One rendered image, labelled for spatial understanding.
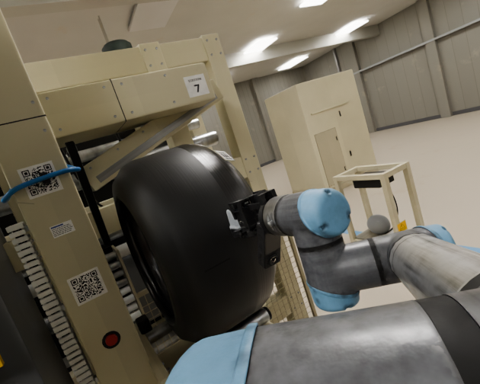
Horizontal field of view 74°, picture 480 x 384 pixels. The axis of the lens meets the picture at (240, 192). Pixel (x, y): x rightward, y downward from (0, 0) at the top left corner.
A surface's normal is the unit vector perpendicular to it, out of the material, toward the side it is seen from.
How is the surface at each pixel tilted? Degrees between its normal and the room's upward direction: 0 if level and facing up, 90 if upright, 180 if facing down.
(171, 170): 37
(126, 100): 90
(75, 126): 90
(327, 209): 84
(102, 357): 90
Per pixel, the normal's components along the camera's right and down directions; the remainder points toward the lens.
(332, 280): -0.25, 0.09
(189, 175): 0.12, -0.68
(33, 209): 0.49, -0.02
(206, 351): -0.33, -0.94
